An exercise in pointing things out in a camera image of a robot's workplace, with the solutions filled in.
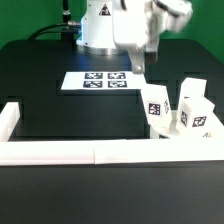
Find white U-shaped boundary fence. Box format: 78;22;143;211
0;102;224;166

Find black cable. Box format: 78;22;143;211
27;20;82;41

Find white sheet with tags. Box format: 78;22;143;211
61;71;146;90

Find white round stool seat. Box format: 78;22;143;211
150;110;210;139

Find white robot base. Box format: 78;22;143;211
76;0;127;55

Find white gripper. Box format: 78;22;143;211
112;0;193;74

